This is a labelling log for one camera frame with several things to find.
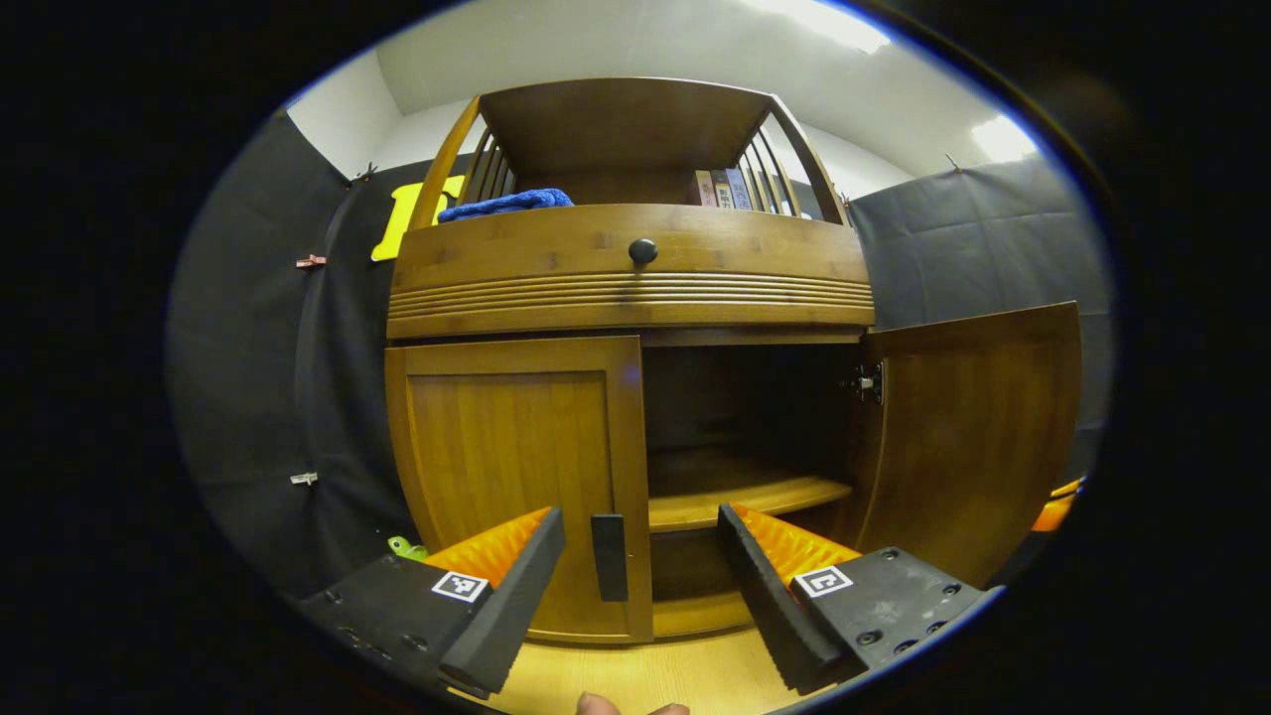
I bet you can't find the wooden double-door shoe cabinet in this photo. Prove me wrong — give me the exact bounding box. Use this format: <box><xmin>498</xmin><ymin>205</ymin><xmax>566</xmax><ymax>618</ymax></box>
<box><xmin>384</xmin><ymin>77</ymin><xmax>877</xmax><ymax>644</ymax></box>

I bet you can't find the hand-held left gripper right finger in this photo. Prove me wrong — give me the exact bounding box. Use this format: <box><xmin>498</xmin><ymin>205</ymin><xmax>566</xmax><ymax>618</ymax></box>
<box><xmin>717</xmin><ymin>501</ymin><xmax>999</xmax><ymax>696</ymax></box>

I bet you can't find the wooden cabinet drawer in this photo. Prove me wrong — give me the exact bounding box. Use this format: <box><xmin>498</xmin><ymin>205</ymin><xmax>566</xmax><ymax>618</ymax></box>
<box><xmin>387</xmin><ymin>204</ymin><xmax>877</xmax><ymax>341</ymax></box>

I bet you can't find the wooden cabinet door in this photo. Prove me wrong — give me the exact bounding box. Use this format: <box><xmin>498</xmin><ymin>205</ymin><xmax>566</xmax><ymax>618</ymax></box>
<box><xmin>854</xmin><ymin>301</ymin><xmax>1083</xmax><ymax>589</ymax></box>
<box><xmin>385</xmin><ymin>336</ymin><xmax>654</xmax><ymax>644</ymax></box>

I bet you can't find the wooden cabinet shelf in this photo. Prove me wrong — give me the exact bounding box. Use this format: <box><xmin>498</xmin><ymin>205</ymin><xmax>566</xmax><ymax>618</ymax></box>
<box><xmin>648</xmin><ymin>447</ymin><xmax>855</xmax><ymax>534</ymax></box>

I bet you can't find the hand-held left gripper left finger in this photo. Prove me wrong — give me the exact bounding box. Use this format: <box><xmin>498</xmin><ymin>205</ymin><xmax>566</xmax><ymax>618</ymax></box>
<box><xmin>296</xmin><ymin>506</ymin><xmax>567</xmax><ymax>701</ymax></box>

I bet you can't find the blue cloth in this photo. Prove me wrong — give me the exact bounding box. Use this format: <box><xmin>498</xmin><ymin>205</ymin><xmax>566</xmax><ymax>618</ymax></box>
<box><xmin>437</xmin><ymin>188</ymin><xmax>575</xmax><ymax>223</ymax></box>

